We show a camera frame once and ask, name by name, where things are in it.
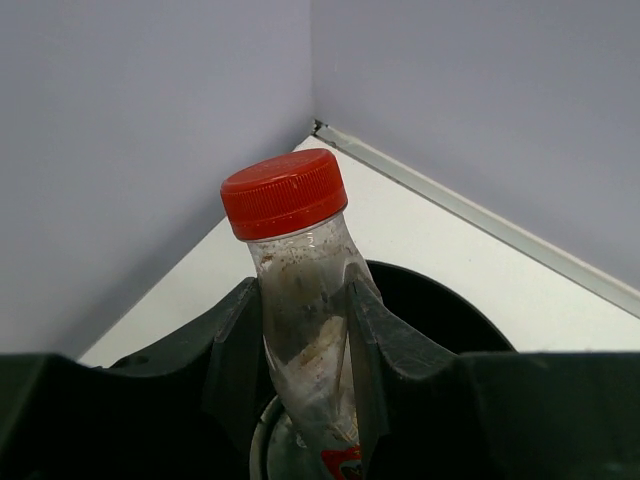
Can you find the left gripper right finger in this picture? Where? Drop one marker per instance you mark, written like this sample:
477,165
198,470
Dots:
426,413

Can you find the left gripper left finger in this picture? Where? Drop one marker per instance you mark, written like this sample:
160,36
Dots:
184,407

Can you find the clear bottle red cap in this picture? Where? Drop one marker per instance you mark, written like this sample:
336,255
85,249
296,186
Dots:
289,212

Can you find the black cylindrical bin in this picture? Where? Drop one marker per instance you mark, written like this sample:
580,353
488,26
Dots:
436,311

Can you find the aluminium rail back edge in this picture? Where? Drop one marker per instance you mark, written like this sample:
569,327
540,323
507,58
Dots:
558,260

